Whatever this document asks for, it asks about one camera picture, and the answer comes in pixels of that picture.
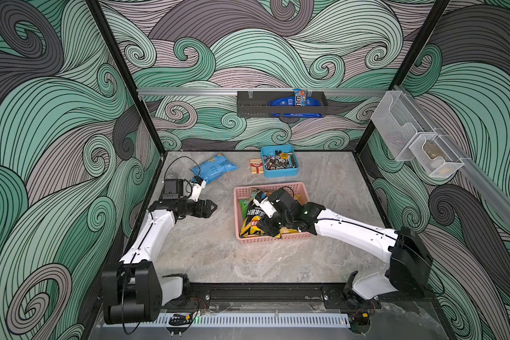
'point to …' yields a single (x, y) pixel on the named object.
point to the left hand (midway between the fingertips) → (206, 202)
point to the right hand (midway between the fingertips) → (264, 219)
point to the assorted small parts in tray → (279, 161)
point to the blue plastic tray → (270, 149)
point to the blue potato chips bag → (213, 168)
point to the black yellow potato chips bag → (255, 212)
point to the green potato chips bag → (244, 204)
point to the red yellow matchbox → (256, 166)
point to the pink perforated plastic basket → (252, 239)
